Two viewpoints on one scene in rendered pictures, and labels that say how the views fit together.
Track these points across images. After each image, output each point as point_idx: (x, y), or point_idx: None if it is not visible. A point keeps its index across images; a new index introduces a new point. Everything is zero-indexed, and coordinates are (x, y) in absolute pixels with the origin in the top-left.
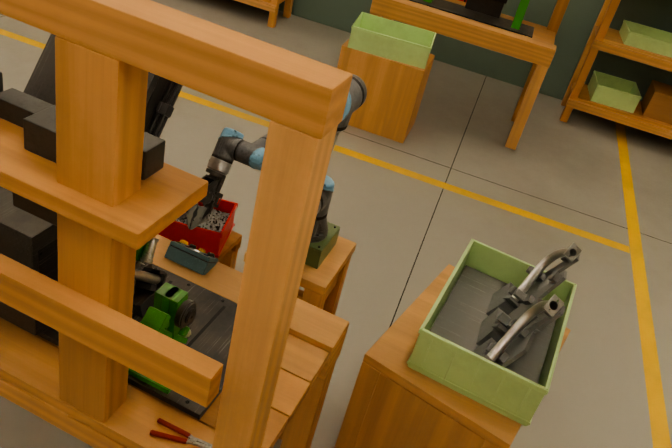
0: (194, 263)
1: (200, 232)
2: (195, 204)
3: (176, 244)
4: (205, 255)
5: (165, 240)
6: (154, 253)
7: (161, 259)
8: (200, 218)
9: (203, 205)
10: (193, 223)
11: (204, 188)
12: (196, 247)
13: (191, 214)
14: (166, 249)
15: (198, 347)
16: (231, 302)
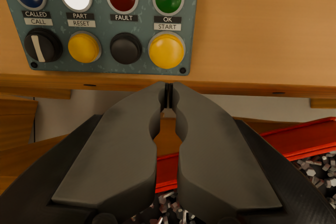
0: None
1: (166, 175)
2: (209, 191)
3: None
4: None
5: (240, 67)
6: None
7: None
8: (112, 112)
9: (102, 214)
10: (153, 86)
11: None
12: (111, 53)
13: (193, 115)
14: (210, 29)
15: None
16: None
